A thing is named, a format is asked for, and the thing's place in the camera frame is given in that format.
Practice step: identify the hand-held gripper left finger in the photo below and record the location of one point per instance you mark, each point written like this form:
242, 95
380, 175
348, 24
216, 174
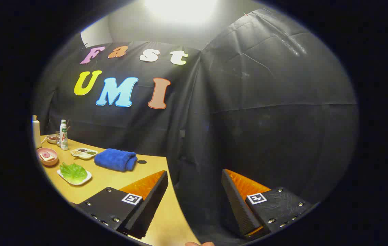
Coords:
149, 208

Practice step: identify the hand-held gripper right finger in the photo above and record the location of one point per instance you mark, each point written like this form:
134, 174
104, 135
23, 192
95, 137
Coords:
236, 205

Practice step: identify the green lettuce leaf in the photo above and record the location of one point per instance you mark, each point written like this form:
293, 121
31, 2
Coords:
73, 172

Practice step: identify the folded blue towel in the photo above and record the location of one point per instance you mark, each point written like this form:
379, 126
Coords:
115, 160

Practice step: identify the white divided tray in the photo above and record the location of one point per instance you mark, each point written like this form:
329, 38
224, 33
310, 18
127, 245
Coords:
84, 154

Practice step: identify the black backdrop cloth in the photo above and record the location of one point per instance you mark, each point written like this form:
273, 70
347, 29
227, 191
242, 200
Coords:
265, 119

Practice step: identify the pile of yellow soybeans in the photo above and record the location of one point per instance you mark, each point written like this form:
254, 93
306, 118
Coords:
76, 153

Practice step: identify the pink round plate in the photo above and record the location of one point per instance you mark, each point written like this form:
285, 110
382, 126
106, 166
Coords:
52, 161

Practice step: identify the white green-capped drink bottle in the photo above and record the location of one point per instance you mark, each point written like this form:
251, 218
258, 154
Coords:
64, 136

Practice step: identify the white bread slice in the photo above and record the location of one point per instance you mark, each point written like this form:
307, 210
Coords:
47, 158

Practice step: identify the small white oval plate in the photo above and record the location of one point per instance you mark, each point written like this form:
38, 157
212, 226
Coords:
52, 139

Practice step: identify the cream toaster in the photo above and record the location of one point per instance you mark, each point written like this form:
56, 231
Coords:
36, 135

